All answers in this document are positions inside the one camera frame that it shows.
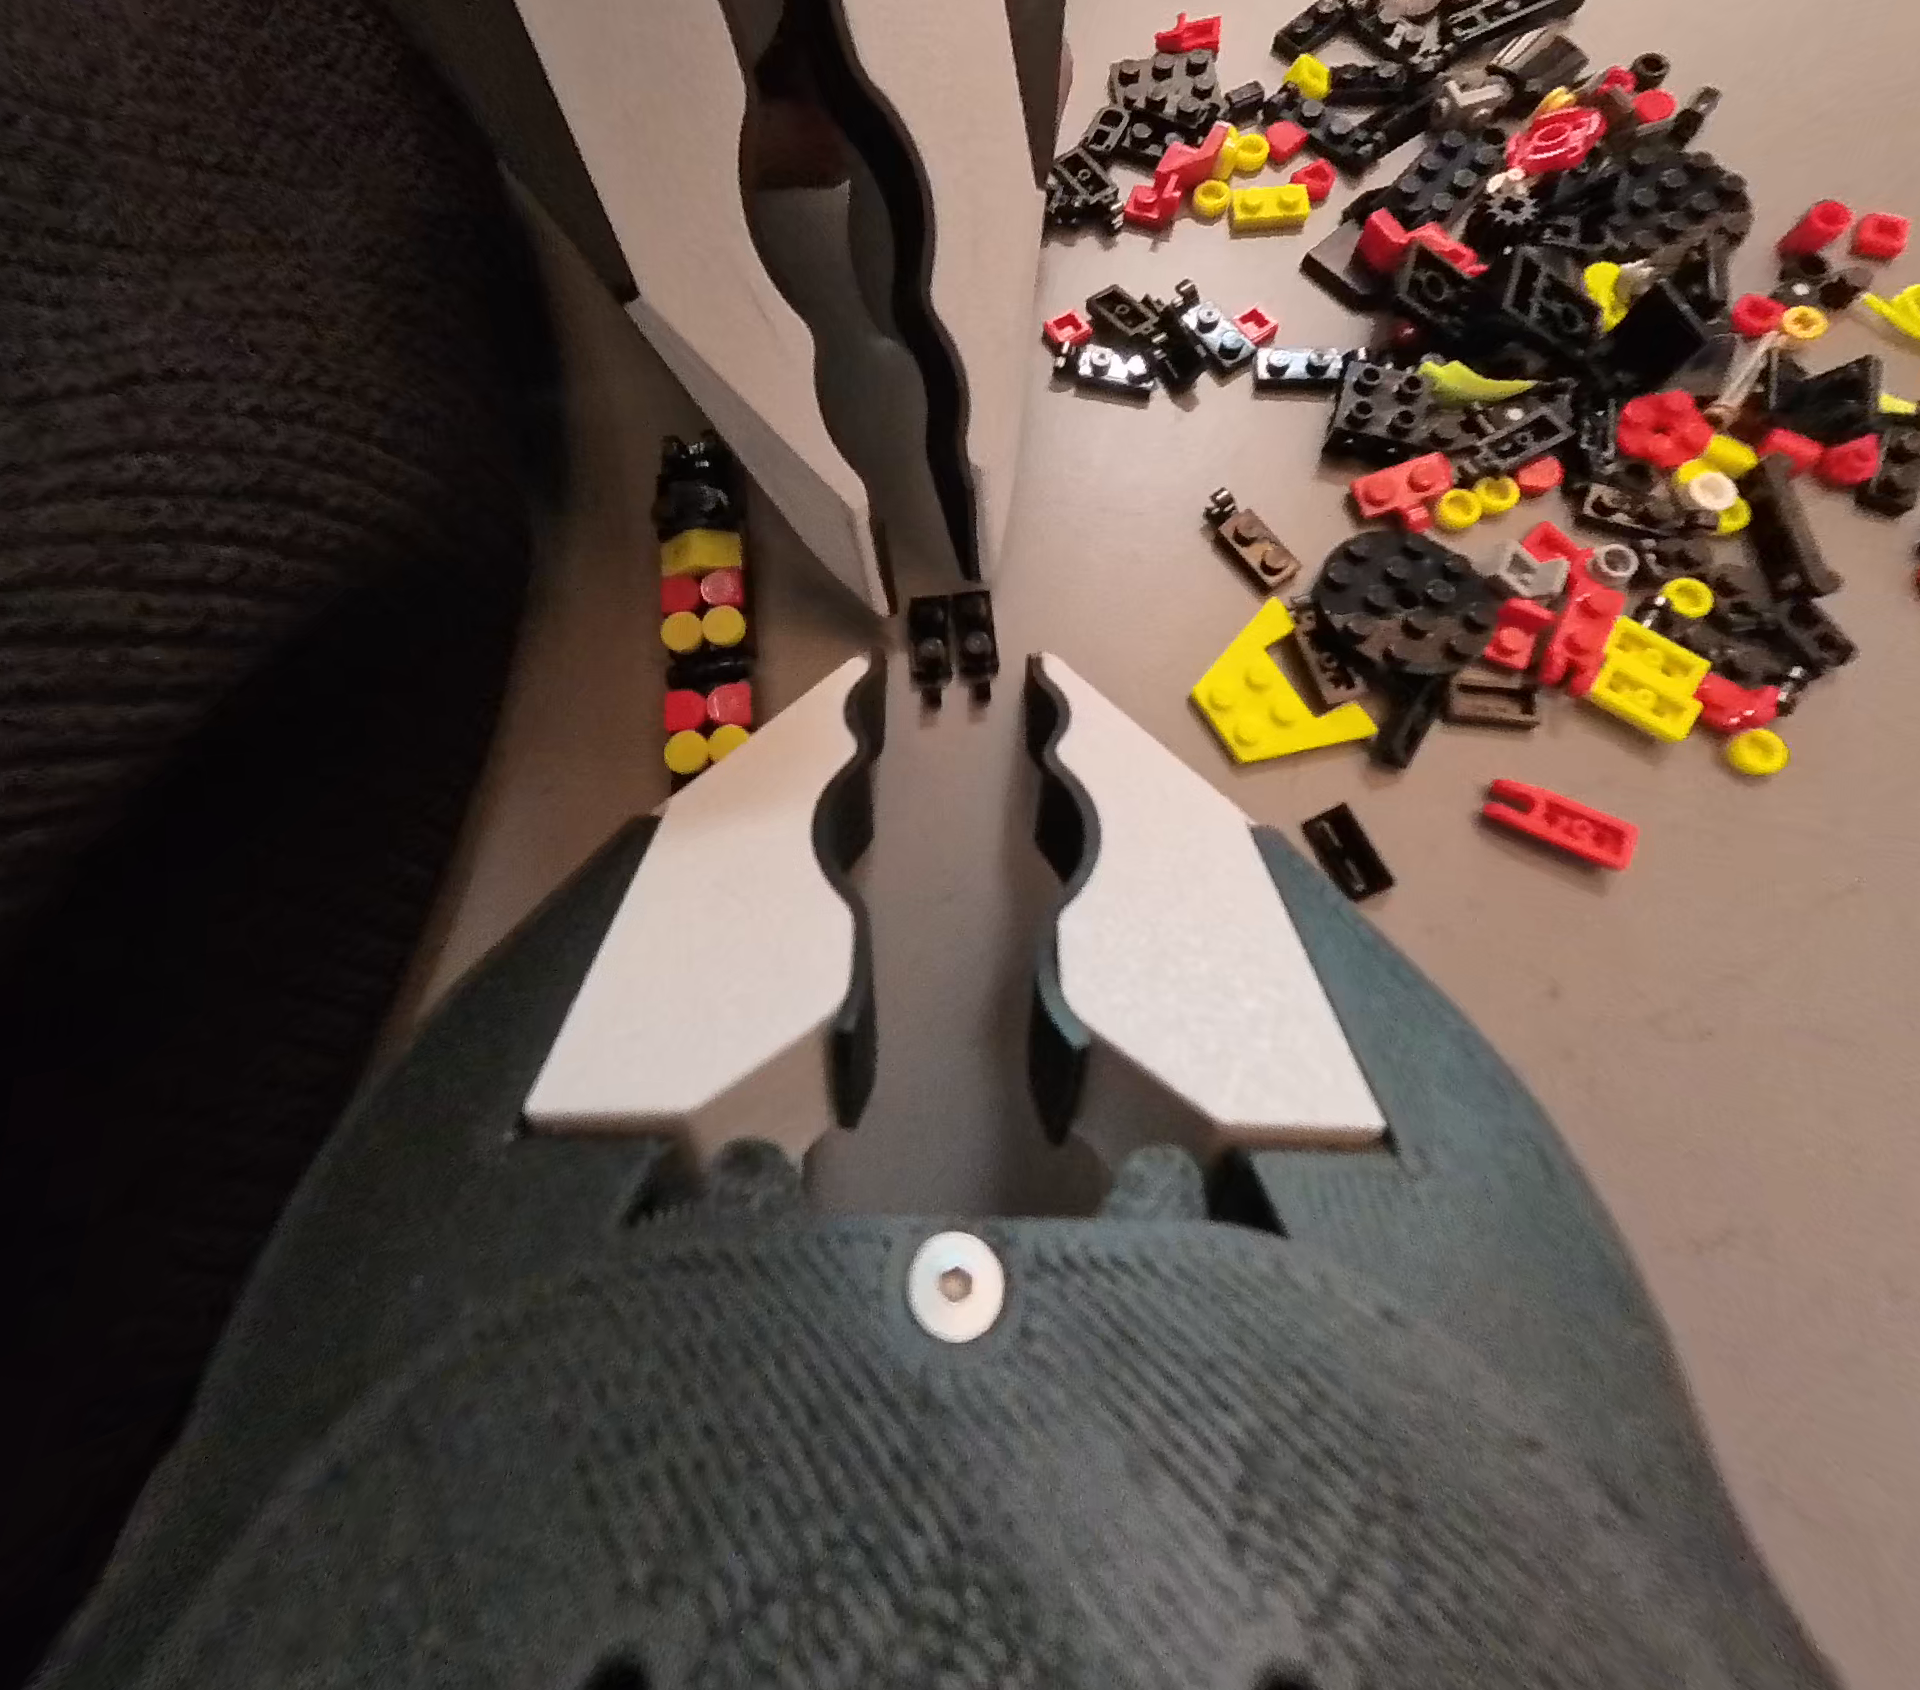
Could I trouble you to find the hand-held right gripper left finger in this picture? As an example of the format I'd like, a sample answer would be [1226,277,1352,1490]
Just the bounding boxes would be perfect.
[517,652,887,1173]

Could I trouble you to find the pile of lego pieces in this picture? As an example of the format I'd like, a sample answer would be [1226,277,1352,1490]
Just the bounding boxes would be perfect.
[1041,0,1920,780]

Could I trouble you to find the dark brown lego clip plate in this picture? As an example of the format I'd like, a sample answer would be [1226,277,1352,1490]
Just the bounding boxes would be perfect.
[1202,487,1301,591]

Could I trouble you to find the black lego slope tile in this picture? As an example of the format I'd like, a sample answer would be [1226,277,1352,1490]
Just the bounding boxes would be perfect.
[1300,802,1396,902]

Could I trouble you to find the person's left forearm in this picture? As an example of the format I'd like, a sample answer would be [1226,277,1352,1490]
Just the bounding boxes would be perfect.
[0,0,549,928]

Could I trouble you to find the black red yellow lego model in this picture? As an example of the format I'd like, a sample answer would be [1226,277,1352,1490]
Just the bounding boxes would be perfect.
[651,430,756,792]

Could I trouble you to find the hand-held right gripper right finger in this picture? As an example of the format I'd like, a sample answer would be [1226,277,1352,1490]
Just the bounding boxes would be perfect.
[1021,652,1391,1173]

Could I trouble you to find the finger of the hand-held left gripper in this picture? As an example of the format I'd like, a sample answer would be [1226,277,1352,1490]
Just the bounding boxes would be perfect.
[813,0,1069,594]
[483,0,902,622]

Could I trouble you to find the red lego clip plate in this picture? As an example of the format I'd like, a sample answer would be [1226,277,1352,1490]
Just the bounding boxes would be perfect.
[1482,776,1640,871]

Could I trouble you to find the yellow lego wedge plate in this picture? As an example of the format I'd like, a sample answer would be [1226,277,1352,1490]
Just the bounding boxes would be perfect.
[1190,595,1380,764]

